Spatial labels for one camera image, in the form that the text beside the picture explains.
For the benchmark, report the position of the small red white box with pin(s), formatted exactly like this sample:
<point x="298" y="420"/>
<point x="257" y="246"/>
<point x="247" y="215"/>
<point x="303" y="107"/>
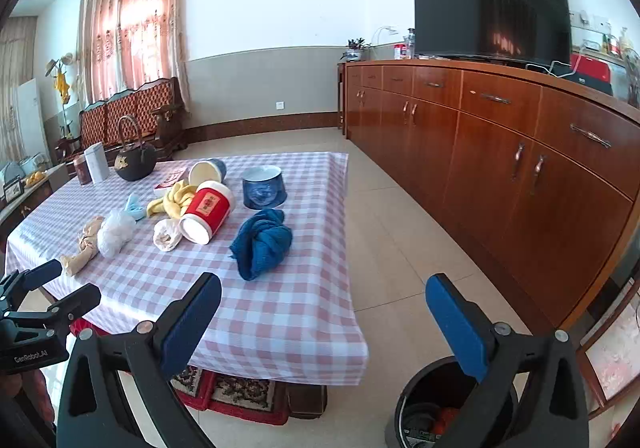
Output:
<point x="170" y="177"/>

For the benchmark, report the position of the clear plastic bottle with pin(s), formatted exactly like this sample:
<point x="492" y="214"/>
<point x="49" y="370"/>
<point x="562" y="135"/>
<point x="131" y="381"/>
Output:
<point x="411" y="45"/>

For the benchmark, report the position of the crumpled white paper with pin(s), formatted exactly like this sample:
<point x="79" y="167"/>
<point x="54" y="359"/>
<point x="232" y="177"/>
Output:
<point x="167" y="234"/>

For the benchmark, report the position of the black television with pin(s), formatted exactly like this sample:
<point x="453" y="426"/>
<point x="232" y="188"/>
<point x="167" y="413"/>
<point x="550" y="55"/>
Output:
<point x="490" y="2"/>

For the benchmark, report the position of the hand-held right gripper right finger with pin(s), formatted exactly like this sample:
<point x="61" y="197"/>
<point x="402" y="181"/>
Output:
<point x="457" y="323"/>

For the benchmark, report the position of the blue knit cloth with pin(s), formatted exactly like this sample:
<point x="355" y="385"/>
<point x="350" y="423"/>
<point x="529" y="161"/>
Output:
<point x="262" y="243"/>

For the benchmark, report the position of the wooden sideboard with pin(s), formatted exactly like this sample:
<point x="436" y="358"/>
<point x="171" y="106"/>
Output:
<point x="500" y="177"/>

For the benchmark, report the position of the blue paper cup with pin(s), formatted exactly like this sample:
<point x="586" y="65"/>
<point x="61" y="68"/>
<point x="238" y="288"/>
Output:
<point x="205" y="173"/>

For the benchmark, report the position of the wooden low table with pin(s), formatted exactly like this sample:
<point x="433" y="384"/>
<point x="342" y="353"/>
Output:
<point x="307" y="403"/>

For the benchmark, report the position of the black set-top box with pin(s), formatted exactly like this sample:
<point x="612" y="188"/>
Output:
<point x="597" y="88"/>

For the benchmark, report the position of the dark red tin can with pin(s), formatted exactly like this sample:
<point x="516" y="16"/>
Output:
<point x="81" y="172"/>

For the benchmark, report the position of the red patterned rug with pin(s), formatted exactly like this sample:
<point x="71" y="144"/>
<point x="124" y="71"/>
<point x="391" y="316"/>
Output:
<point x="240" y="390"/>

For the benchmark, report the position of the red paper cup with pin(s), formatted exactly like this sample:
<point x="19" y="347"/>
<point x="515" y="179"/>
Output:
<point x="210" y="208"/>

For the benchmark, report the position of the coat rack with hats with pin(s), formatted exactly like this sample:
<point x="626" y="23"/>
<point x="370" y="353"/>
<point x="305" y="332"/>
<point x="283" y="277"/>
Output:
<point x="61" y="87"/>

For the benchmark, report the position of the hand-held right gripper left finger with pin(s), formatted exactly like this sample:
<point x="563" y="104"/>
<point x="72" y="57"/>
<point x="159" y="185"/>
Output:
<point x="192" y="325"/>

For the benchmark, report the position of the blue face mask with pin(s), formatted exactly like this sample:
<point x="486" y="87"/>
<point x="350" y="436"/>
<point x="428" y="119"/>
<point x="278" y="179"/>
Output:
<point x="134" y="208"/>

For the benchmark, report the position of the beige crumpled cloth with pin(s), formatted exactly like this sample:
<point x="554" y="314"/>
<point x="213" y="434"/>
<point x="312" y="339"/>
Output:
<point x="85" y="243"/>

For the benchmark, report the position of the white wall socket strip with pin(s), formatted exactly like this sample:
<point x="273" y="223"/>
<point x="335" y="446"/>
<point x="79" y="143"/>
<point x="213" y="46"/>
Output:
<point x="592" y="19"/>

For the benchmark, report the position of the side cabinet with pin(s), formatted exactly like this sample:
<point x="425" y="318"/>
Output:
<point x="30" y="203"/>

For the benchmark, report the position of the blue paper bowl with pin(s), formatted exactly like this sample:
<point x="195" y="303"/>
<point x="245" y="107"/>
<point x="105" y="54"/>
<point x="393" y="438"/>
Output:
<point x="263" y="195"/>

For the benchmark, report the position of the white tin can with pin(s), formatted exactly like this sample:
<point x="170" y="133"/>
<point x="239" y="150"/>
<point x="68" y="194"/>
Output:
<point x="96" y="165"/>

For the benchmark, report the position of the yellow cloth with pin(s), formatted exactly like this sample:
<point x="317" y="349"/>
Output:
<point x="172" y="200"/>

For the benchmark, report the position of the white plastic bag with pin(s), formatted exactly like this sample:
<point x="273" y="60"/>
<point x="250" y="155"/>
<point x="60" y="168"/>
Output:
<point x="114" y="233"/>

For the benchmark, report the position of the pink patterned curtain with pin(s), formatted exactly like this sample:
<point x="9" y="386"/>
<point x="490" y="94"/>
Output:
<point x="135" y="27"/>

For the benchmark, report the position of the small potted plant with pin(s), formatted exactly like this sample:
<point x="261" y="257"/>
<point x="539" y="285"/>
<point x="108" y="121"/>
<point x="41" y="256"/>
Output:
<point x="354" y="55"/>

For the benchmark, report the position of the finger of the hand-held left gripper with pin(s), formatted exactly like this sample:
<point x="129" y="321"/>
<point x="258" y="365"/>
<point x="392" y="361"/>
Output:
<point x="75" y="303"/>
<point x="42" y="273"/>

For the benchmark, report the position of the glass vase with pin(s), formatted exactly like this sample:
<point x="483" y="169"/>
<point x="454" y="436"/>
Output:
<point x="634" y="82"/>

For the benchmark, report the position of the black trash bin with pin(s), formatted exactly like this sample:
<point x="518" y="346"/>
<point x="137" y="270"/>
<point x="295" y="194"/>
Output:
<point x="425" y="383"/>

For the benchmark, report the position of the person's left hand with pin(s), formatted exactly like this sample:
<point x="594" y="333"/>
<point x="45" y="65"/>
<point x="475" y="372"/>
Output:
<point x="35" y="398"/>

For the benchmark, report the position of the black iron teapot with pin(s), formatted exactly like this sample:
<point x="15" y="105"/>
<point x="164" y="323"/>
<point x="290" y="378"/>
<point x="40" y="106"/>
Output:
<point x="135" y="165"/>

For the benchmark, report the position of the white floor air conditioner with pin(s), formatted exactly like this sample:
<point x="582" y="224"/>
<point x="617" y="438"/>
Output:
<point x="32" y="117"/>

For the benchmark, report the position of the wooden bench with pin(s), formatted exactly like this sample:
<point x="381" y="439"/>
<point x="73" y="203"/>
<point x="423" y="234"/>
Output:
<point x="135" y="112"/>

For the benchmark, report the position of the beige curtain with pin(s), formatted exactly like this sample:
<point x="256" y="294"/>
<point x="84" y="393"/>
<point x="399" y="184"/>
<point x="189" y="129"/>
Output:
<point x="15" y="77"/>

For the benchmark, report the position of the pink checked tablecloth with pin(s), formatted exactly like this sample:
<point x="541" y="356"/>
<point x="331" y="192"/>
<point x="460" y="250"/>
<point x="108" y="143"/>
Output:
<point x="275" y="318"/>

